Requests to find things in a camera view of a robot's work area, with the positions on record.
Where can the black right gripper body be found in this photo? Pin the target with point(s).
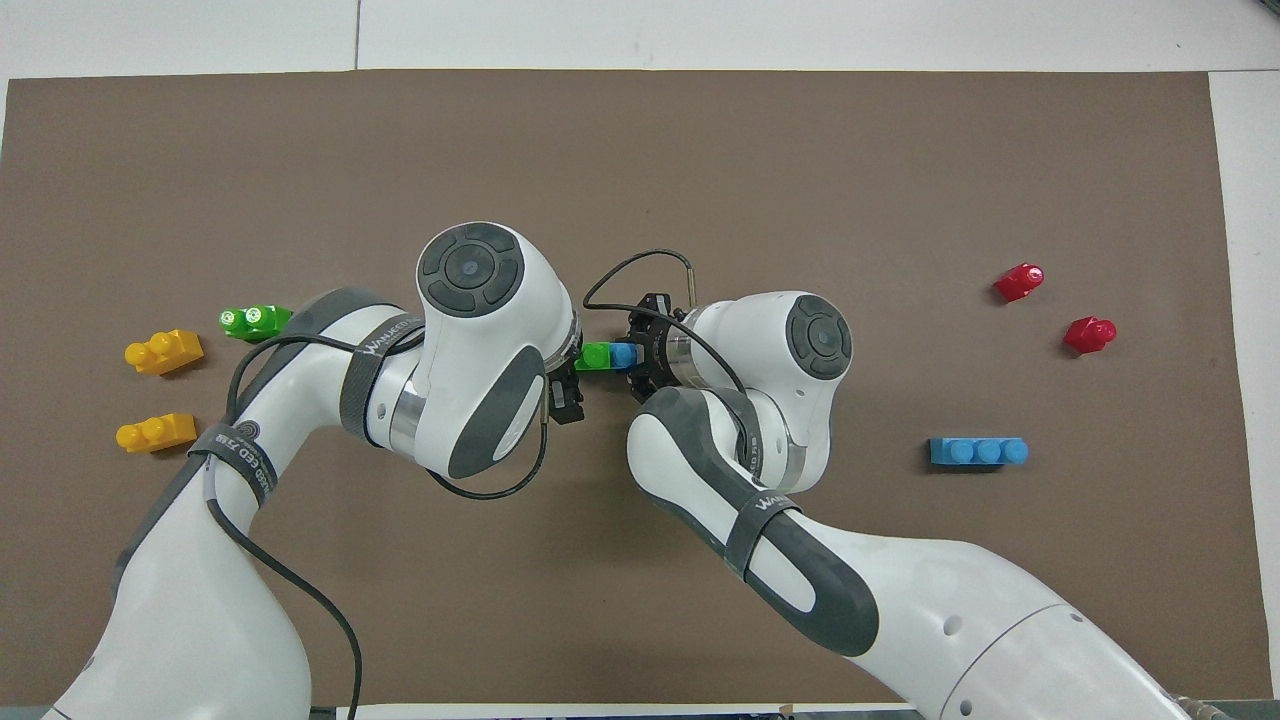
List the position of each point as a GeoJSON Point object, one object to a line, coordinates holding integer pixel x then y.
{"type": "Point", "coordinates": [665, 320]}

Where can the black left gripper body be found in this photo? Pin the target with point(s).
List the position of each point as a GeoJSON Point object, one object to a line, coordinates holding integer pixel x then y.
{"type": "Point", "coordinates": [567, 400]}

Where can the blue three-stud block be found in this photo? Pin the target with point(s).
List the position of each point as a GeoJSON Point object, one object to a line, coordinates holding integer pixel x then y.
{"type": "Point", "coordinates": [624, 356]}
{"type": "Point", "coordinates": [978, 452]}

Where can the green two-stud block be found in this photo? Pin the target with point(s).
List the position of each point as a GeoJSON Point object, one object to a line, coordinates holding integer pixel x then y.
{"type": "Point", "coordinates": [595, 357]}
{"type": "Point", "coordinates": [255, 322]}

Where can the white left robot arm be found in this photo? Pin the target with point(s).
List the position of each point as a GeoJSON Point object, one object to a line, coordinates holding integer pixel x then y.
{"type": "Point", "coordinates": [470, 340]}

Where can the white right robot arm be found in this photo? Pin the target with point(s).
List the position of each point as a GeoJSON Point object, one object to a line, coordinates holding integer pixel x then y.
{"type": "Point", "coordinates": [780, 400]}

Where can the red one-stud block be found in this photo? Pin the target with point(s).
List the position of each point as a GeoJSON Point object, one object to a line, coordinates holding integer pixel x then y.
{"type": "Point", "coordinates": [1020, 283]}
{"type": "Point", "coordinates": [1088, 335]}

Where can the yellow two-stud block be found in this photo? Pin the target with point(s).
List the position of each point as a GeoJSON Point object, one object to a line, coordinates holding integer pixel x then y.
{"type": "Point", "coordinates": [165, 352]}
{"type": "Point", "coordinates": [155, 434]}

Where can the brown table mat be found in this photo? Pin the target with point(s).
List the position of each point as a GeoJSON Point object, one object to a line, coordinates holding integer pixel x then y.
{"type": "Point", "coordinates": [900, 160]}

